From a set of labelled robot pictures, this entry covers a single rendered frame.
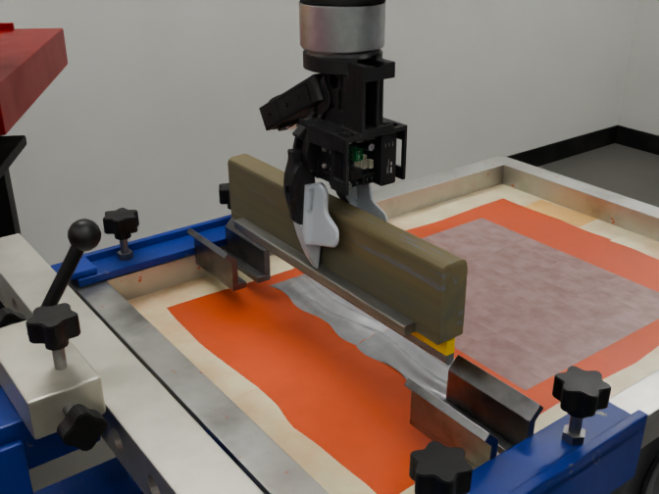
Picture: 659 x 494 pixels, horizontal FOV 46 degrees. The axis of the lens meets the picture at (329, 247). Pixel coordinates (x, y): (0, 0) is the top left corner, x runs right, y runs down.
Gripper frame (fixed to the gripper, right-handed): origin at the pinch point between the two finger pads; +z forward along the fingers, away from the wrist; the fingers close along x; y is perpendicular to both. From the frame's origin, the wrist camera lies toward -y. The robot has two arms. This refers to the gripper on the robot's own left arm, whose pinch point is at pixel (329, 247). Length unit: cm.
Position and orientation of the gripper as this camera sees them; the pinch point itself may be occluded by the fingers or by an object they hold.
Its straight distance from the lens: 78.5
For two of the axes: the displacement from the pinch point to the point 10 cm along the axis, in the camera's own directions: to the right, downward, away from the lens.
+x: 8.0, -2.6, 5.4
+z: 0.0, 9.1, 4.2
